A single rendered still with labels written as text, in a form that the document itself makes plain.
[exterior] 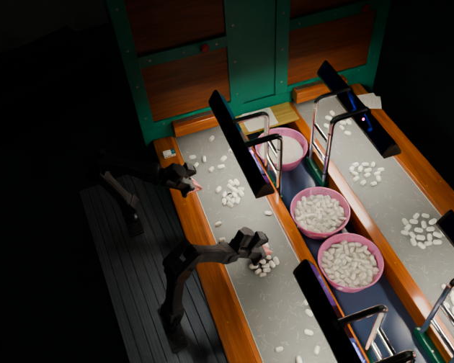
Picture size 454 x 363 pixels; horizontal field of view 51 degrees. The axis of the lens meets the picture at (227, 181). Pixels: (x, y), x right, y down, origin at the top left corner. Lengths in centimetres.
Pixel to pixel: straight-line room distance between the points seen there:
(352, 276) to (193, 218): 73
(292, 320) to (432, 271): 61
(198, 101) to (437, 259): 134
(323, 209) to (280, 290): 46
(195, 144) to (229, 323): 102
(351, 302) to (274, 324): 35
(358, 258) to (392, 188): 43
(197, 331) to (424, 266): 97
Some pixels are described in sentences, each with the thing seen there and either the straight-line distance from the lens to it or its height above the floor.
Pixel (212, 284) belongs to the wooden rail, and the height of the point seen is 77.
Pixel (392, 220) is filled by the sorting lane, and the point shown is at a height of 74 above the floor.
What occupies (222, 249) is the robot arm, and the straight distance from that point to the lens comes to 179.
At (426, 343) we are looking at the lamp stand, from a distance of 200.
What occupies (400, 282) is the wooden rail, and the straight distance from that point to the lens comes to 204.
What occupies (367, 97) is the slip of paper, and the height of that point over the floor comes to 77.
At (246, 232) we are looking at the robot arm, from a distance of 185.
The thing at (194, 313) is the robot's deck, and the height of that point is 67.
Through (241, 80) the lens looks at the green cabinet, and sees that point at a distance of 246.
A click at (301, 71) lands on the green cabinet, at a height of 94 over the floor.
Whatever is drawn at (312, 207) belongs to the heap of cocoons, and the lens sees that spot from 221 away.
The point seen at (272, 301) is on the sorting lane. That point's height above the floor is 74.
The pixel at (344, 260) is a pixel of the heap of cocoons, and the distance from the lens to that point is 206.
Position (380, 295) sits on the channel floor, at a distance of 209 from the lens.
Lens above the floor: 248
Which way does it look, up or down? 49 degrees down
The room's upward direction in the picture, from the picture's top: 6 degrees counter-clockwise
